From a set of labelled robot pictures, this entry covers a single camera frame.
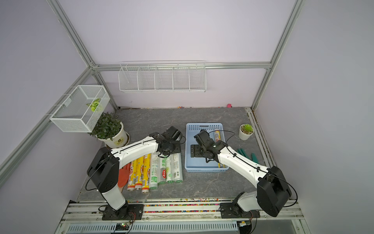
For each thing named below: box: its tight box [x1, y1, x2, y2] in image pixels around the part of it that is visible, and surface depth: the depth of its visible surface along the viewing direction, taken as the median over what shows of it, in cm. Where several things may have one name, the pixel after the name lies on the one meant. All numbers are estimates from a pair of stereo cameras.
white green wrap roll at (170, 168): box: [166, 153, 175, 184], surface depth 85 cm
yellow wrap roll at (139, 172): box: [134, 156, 145, 190], surface depth 84 cm
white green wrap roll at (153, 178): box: [149, 152, 159, 190], surface depth 84 cm
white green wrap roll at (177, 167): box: [173, 153, 184, 183], surface depth 86 cm
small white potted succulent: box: [238, 123, 255, 141], surface depth 98 cm
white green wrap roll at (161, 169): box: [157, 156, 167, 184], surface depth 85 cm
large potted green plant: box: [87, 111, 131, 149], surface depth 88 cm
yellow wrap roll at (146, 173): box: [141, 153, 152, 195], surface depth 84 cm
